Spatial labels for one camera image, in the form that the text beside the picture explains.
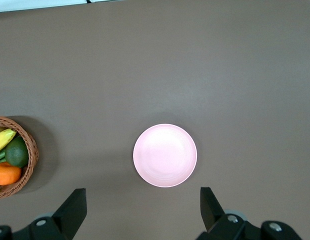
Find brown table cover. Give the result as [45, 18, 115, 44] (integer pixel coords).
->
[0, 0, 310, 240]

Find dark green avocado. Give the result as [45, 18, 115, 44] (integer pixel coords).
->
[4, 136, 30, 168]

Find orange tangerine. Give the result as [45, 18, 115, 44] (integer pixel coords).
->
[0, 161, 22, 186]

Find pink round plate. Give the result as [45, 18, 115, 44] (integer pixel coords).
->
[132, 123, 198, 188]

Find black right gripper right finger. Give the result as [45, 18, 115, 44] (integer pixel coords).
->
[197, 186, 302, 240]

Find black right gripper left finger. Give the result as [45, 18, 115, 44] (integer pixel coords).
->
[18, 188, 88, 240]

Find brown woven wicker basket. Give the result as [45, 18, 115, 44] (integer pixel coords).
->
[0, 115, 40, 200]

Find yellow banana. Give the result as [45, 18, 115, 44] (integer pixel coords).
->
[0, 128, 18, 194]

